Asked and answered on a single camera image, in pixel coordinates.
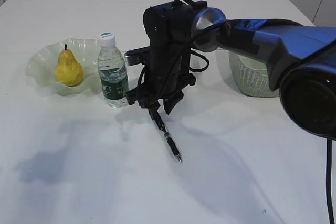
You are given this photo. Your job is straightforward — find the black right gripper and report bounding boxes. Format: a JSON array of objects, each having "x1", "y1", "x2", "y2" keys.
[{"x1": 126, "y1": 73, "x2": 196, "y2": 115}]

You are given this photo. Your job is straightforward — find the black pen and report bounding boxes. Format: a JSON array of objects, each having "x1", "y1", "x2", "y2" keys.
[{"x1": 150, "y1": 113, "x2": 182, "y2": 163}]

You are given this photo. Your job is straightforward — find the clear water bottle green label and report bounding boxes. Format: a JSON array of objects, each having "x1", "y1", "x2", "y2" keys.
[{"x1": 98, "y1": 32, "x2": 129, "y2": 108}]

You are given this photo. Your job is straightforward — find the yellow pear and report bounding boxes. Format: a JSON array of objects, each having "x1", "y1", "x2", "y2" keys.
[{"x1": 54, "y1": 44, "x2": 83, "y2": 87}]

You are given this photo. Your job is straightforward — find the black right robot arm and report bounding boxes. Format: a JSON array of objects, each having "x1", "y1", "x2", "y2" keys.
[{"x1": 125, "y1": 1, "x2": 335, "y2": 140}]

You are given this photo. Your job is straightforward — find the green woven plastic basket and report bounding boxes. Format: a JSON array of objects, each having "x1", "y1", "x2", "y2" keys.
[{"x1": 229, "y1": 52, "x2": 279, "y2": 98}]

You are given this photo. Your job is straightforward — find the green wavy glass plate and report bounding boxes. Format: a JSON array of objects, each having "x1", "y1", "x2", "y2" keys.
[{"x1": 25, "y1": 38, "x2": 102, "y2": 96}]

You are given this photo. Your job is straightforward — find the blue silver right wrist camera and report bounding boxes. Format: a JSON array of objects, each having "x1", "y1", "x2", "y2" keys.
[{"x1": 124, "y1": 47, "x2": 150, "y2": 66}]

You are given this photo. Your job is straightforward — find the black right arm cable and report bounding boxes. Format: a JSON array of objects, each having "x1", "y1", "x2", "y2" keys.
[{"x1": 135, "y1": 0, "x2": 333, "y2": 224}]

